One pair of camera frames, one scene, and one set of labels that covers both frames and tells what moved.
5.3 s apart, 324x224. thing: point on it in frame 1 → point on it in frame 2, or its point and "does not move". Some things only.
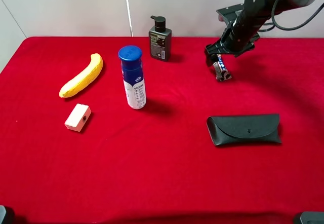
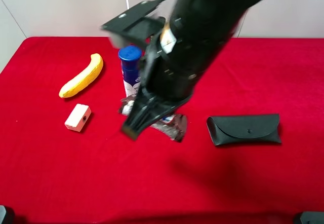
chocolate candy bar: x=221 y=73 → x=174 y=126
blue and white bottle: x=133 y=76 does not move
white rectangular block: x=78 y=117 does not move
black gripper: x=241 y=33 → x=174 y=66
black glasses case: x=242 y=128 does not move
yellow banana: x=84 y=79 does not move
